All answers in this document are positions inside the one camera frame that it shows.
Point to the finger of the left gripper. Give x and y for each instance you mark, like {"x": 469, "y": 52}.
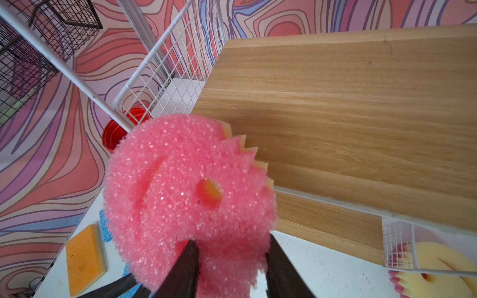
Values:
{"x": 113, "y": 290}

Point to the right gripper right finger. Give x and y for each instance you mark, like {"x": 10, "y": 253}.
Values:
{"x": 283, "y": 281}

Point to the black wire basket left wall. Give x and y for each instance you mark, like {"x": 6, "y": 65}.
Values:
{"x": 64, "y": 26}

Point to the orange yellow rectangular sponge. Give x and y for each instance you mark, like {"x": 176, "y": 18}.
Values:
{"x": 86, "y": 262}

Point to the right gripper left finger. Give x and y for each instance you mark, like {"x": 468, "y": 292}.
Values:
{"x": 182, "y": 280}

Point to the pink smiley scrub sponge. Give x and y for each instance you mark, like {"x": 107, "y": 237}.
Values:
{"x": 181, "y": 178}

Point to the white wire wooden shelf rack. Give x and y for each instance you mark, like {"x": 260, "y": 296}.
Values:
{"x": 372, "y": 102}

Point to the red cylindrical cup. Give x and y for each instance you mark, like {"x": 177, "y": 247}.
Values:
{"x": 114, "y": 133}

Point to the yellow pink smiley sponge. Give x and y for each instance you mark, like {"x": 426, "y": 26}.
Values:
{"x": 432, "y": 270}

